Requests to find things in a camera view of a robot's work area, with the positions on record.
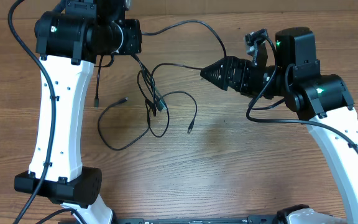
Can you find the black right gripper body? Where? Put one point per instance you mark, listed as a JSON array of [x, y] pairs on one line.
[[260, 77]]

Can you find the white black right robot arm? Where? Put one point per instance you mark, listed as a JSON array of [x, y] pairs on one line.
[[287, 66]]

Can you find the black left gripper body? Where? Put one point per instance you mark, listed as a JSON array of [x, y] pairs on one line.
[[131, 40]]

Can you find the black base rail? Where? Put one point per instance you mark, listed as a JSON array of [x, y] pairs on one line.
[[297, 214]]

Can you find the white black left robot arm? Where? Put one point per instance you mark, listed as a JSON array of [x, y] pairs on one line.
[[69, 40]]

